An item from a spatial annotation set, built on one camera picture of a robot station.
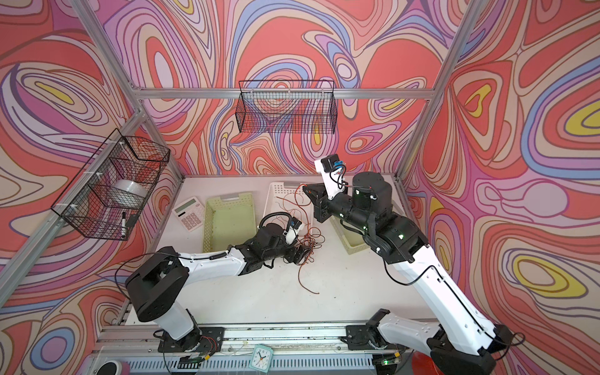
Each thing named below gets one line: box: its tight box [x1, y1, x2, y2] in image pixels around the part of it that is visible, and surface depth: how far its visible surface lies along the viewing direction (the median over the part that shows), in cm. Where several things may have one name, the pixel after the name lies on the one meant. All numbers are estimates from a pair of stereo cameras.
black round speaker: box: [96, 360, 124, 375], surface depth 66 cm
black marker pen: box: [121, 211, 127, 238], surface depth 73 cm
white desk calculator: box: [171, 196, 205, 233], surface depth 104 cm
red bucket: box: [411, 350, 445, 375], surface depth 70 cm
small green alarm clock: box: [248, 343, 274, 374], surface depth 70 cm
